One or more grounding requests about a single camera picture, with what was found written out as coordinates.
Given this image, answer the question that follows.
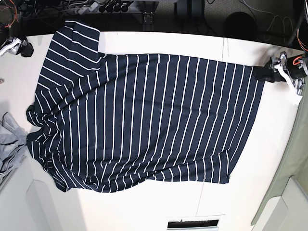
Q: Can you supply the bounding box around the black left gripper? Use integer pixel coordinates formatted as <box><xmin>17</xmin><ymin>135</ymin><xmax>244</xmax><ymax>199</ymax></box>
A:
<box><xmin>254</xmin><ymin>55</ymin><xmax>308</xmax><ymax>83</ymax></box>

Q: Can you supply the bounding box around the navy white striped t-shirt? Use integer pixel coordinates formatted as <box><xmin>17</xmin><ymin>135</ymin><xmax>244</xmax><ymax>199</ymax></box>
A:
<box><xmin>26</xmin><ymin>20</ymin><xmax>264</xmax><ymax>193</ymax></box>

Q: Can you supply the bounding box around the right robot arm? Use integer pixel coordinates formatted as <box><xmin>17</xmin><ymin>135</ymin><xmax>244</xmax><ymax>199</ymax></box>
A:
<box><xmin>0</xmin><ymin>0</ymin><xmax>34</xmax><ymax>57</ymax></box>

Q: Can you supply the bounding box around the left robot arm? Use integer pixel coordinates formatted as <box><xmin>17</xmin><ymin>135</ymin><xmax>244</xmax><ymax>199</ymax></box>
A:
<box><xmin>253</xmin><ymin>0</ymin><xmax>308</xmax><ymax>83</ymax></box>

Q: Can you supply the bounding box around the black round object on floor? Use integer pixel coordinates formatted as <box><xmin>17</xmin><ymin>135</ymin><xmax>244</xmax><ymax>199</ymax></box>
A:
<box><xmin>223</xmin><ymin>12</ymin><xmax>257</xmax><ymax>40</ymax></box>

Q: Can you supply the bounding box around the grey cloth pile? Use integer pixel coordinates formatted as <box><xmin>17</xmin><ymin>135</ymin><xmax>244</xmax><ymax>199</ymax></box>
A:
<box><xmin>0</xmin><ymin>112</ymin><xmax>27</xmax><ymax>182</ymax></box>

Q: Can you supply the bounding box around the black power strip with plugs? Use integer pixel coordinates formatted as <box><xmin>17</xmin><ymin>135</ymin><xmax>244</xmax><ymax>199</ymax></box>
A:
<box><xmin>57</xmin><ymin>0</ymin><xmax>135</xmax><ymax>14</ymax></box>

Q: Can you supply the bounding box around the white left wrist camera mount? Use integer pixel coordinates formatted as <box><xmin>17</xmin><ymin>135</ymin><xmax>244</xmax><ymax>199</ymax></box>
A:
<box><xmin>269</xmin><ymin>51</ymin><xmax>303</xmax><ymax>105</ymax></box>

